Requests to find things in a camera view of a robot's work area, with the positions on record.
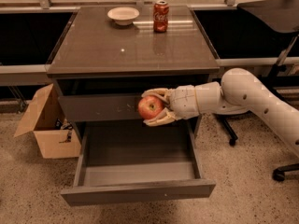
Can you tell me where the white bowl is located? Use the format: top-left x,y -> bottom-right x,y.
107,7 -> 139,26

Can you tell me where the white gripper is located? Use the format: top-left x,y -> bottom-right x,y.
141,85 -> 199,127

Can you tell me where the grey drawer cabinet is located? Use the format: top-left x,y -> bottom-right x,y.
48,6 -> 219,136

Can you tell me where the open cardboard box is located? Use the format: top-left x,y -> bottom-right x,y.
14,84 -> 81,159

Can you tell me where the red apple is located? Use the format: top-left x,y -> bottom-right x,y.
137,95 -> 164,119

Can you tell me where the black side table with stand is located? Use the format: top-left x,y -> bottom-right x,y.
221,0 -> 299,150

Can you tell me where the red cola can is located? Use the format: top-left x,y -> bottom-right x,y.
153,0 -> 169,33

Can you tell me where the scratched grey top drawer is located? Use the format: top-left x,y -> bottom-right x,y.
58,93 -> 141,122

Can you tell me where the open grey middle drawer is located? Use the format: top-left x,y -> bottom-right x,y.
61,119 -> 216,206

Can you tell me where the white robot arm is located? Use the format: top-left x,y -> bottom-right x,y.
142,68 -> 299,156

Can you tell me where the black office chair base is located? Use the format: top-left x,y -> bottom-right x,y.
272,163 -> 299,182

